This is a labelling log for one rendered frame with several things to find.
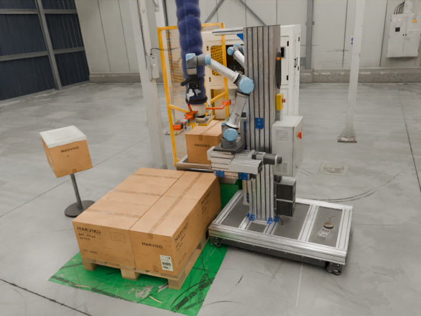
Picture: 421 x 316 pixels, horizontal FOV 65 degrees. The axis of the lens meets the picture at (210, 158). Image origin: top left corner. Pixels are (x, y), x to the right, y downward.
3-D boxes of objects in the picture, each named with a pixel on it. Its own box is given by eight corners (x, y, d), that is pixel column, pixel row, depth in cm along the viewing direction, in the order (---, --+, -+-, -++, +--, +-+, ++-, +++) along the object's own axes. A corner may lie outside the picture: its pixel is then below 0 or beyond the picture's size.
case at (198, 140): (208, 148, 437) (206, 119, 422) (237, 151, 421) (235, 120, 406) (188, 166, 386) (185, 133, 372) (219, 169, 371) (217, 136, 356)
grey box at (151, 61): (156, 77, 445) (153, 54, 434) (160, 77, 444) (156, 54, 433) (149, 79, 428) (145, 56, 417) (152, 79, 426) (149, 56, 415)
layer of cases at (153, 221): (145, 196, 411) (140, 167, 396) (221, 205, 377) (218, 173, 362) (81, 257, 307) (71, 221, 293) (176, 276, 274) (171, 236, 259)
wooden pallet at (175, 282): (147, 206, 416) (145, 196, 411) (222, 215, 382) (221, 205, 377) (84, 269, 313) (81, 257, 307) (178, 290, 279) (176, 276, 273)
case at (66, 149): (47, 162, 413) (39, 132, 398) (80, 154, 432) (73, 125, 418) (56, 178, 365) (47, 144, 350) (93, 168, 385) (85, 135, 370)
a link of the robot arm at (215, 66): (250, 78, 283) (201, 49, 271) (253, 80, 273) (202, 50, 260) (244, 90, 286) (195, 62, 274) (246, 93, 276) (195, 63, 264)
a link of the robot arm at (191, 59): (196, 53, 250) (185, 54, 250) (197, 68, 254) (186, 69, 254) (195, 52, 258) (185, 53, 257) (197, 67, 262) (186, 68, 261)
